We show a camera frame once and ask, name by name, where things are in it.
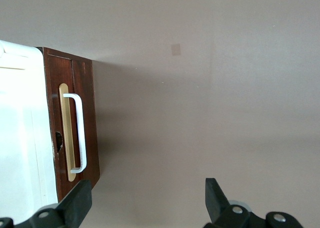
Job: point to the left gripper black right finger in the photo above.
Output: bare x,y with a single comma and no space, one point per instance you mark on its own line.
217,208

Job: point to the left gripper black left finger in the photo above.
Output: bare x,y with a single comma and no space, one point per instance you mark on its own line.
72,205

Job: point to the dark wooden drawer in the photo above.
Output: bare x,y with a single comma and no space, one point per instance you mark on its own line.
53,87

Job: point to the white-topped brown wooden cabinet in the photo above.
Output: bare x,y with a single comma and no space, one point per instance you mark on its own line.
20,112

